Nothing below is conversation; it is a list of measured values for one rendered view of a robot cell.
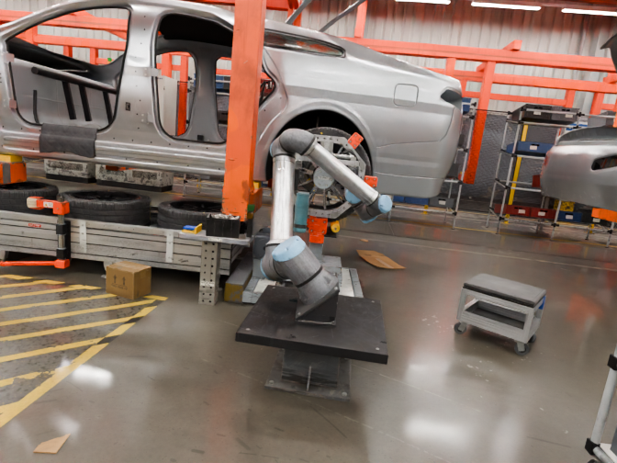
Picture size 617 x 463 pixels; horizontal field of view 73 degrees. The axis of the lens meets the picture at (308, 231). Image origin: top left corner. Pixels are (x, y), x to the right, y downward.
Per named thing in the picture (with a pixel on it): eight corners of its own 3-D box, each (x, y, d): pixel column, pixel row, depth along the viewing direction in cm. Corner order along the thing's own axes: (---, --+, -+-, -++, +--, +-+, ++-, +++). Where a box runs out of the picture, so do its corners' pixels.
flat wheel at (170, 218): (240, 228, 366) (241, 201, 361) (248, 247, 304) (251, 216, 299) (160, 224, 348) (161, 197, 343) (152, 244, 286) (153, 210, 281)
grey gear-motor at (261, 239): (281, 265, 333) (285, 223, 326) (274, 282, 292) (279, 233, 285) (258, 263, 334) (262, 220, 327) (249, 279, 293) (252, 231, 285)
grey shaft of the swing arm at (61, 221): (71, 267, 288) (70, 196, 278) (66, 269, 283) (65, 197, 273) (58, 265, 288) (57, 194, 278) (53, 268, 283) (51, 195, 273)
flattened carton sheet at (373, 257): (380, 253, 442) (380, 250, 442) (406, 269, 391) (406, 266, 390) (354, 252, 434) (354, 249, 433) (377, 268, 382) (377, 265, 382)
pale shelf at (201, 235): (252, 239, 266) (253, 234, 265) (248, 245, 249) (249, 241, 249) (186, 232, 267) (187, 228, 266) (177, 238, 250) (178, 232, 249)
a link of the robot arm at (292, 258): (304, 284, 176) (279, 251, 173) (286, 287, 190) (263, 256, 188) (327, 261, 183) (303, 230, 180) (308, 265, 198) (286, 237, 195)
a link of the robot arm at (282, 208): (272, 277, 188) (277, 126, 205) (257, 281, 203) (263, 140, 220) (301, 280, 195) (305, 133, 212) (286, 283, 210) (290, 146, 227)
